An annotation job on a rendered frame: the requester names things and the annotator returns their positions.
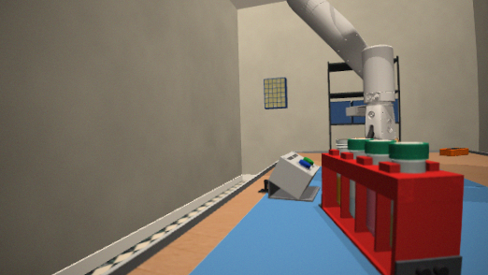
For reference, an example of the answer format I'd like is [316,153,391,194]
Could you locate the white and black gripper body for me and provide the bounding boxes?
[365,103,395,140]

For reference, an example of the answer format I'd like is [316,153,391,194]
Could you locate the grey button housing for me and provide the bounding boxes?
[258,152,320,202]

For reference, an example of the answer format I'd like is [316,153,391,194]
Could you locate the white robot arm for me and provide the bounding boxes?
[286,0,395,105]

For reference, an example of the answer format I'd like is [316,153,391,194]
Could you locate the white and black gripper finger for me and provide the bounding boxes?
[366,124,374,138]

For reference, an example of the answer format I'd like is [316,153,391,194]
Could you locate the green screw cap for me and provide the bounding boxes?
[389,142,429,160]
[348,138,374,151]
[365,140,396,154]

